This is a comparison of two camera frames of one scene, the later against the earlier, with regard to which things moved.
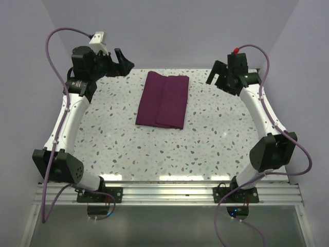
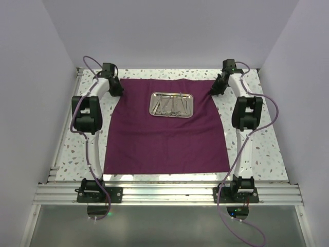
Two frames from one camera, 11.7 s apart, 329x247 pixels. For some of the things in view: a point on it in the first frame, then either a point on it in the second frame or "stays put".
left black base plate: (84, 196) stays put
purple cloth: (163, 101) to (136, 143)
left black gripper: (121, 69) to (119, 91)
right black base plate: (246, 195) stays put
